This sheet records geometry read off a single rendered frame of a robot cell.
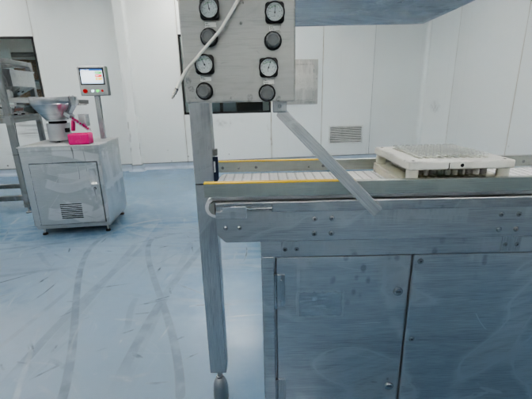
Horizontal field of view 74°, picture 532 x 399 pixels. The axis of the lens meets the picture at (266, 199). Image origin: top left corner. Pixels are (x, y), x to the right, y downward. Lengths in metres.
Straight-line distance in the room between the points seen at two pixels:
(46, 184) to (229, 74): 2.77
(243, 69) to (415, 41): 6.01
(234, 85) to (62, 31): 5.61
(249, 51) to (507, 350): 1.04
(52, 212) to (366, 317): 2.86
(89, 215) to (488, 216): 2.96
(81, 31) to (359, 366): 5.77
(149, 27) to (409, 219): 5.43
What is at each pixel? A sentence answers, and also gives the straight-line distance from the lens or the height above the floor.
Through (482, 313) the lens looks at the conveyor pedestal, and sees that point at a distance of 1.15.
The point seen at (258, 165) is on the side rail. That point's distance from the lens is 1.05.
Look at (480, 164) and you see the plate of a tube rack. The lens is 0.94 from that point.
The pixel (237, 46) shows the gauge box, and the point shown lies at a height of 1.20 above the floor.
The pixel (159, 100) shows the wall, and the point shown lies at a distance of 5.88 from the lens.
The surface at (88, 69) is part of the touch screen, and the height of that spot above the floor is 1.36.
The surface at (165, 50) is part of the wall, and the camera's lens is 5.89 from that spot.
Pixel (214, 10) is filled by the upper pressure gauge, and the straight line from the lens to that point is 0.74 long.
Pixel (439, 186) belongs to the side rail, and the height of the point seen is 0.90.
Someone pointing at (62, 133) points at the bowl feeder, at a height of 0.84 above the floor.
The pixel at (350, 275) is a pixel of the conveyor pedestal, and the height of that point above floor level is 0.66.
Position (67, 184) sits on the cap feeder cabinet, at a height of 0.44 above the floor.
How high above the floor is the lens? 1.11
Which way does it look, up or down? 16 degrees down
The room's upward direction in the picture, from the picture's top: 1 degrees counter-clockwise
